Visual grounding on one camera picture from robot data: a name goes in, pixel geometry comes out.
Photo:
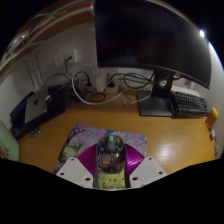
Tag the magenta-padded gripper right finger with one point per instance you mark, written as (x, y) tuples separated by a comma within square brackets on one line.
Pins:
[(146, 170)]

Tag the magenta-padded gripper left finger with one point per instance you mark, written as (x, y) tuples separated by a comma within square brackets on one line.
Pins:
[(75, 170)]

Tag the transparent computer mouse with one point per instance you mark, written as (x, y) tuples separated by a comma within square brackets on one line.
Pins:
[(111, 151)]

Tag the flower landscape print mouse pad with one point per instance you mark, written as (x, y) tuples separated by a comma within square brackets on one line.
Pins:
[(80, 140)]

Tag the pale green bag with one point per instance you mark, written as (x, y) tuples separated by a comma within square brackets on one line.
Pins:
[(8, 143)]

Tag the silver mini computer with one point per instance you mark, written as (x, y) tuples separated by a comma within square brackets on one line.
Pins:
[(36, 106)]

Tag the dark grey keyboard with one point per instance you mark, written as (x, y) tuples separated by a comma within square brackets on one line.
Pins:
[(190, 103)]

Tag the orange jar with yellow lid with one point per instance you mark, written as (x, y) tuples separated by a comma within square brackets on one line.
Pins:
[(211, 120)]

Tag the white power strip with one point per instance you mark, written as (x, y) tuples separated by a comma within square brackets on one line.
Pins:
[(100, 82)]

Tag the black computer monitor with stand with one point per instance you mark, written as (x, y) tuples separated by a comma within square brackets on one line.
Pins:
[(146, 36)]

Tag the ceiling light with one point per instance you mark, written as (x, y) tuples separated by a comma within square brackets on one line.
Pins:
[(202, 33)]

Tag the white wall socket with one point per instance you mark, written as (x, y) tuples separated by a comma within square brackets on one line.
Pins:
[(65, 58)]

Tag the wooden wall shelf unit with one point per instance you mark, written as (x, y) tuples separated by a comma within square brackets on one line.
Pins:
[(46, 26)]

